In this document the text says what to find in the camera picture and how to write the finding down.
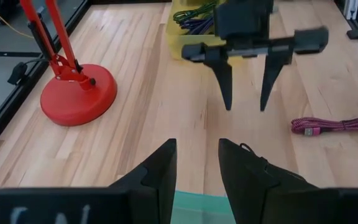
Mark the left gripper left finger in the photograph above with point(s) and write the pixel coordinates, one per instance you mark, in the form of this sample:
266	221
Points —
154	186

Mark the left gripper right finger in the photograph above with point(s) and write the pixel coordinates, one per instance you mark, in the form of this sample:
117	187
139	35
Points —
247	186

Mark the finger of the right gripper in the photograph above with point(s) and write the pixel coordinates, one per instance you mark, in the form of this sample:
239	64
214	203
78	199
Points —
273	68
222	71

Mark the teal translucent plastic bin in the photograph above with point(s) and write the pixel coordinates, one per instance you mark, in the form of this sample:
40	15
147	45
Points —
197	208

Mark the yellow translucent plastic bin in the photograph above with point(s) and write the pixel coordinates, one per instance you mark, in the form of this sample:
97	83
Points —
176	43

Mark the red desk lamp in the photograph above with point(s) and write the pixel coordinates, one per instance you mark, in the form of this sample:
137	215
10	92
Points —
73	102

